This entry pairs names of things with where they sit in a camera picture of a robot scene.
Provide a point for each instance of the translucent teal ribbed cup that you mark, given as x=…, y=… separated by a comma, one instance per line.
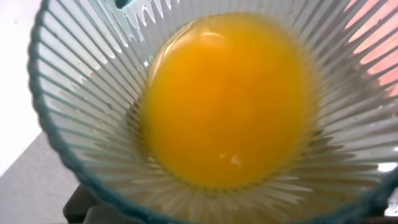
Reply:
x=77, y=93

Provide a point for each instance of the orange juice liquid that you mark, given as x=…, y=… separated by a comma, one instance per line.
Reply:
x=224, y=102

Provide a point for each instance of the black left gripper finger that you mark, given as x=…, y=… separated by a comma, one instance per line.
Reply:
x=81, y=208

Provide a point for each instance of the pink round bowl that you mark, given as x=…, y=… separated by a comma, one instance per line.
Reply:
x=382, y=37

